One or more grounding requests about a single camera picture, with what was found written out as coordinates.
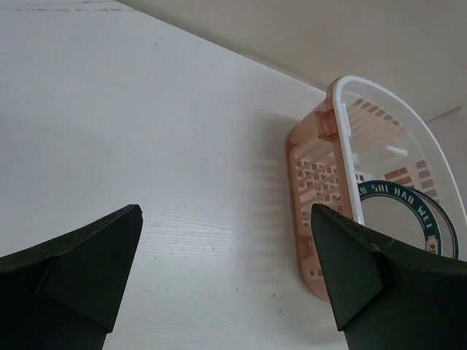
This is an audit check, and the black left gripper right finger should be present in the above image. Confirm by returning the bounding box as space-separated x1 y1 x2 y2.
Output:
311 204 466 349

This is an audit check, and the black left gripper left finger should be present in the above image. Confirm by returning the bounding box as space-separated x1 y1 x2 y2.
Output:
1 204 142 349

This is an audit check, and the green rimmed white plate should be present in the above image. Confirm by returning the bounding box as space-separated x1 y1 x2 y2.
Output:
358 180 442 255

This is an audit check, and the red lettered white plate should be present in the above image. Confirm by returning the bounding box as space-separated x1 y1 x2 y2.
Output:
412 188 459 260

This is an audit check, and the white pink dish rack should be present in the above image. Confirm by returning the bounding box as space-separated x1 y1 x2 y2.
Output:
285 76 466 301

